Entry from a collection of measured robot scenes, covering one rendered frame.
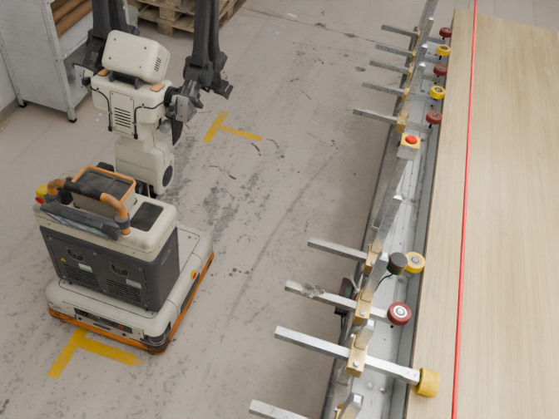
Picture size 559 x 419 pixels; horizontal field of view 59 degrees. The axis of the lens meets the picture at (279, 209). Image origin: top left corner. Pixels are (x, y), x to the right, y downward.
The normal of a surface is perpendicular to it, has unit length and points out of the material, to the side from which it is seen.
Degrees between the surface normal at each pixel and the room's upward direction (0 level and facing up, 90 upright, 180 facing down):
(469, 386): 0
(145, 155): 82
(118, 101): 82
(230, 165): 0
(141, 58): 48
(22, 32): 90
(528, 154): 0
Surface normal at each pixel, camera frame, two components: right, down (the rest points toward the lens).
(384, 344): 0.11, -0.67
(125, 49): -0.15, 0.05
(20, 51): -0.29, 0.69
